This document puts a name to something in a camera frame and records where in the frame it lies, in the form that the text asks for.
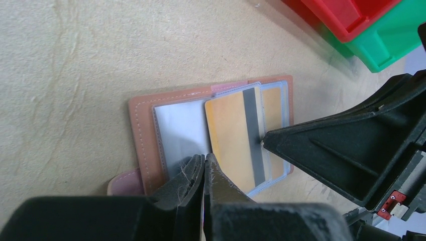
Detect red plastic bin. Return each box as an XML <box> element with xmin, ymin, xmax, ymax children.
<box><xmin>283</xmin><ymin>0</ymin><xmax>401</xmax><ymax>43</ymax></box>

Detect green plastic bin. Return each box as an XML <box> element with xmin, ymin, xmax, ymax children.
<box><xmin>314</xmin><ymin>0</ymin><xmax>426</xmax><ymax>73</ymax></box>

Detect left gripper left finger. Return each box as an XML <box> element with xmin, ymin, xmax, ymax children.
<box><xmin>147</xmin><ymin>155</ymin><xmax>205</xmax><ymax>240</ymax></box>

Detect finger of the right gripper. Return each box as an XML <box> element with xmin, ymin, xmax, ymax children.
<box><xmin>262</xmin><ymin>70</ymin><xmax>425</xmax><ymax>211</ymax></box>

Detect pink leather card holder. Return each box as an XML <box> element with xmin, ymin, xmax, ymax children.
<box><xmin>106</xmin><ymin>75</ymin><xmax>294</xmax><ymax>196</ymax></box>

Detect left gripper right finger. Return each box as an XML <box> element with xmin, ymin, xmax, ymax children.
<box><xmin>203</xmin><ymin>154</ymin><xmax>253</xmax><ymax>240</ymax></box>

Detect orange credit card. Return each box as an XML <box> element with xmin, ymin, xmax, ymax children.
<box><xmin>204</xmin><ymin>83</ymin><xmax>271</xmax><ymax>194</ymax></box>

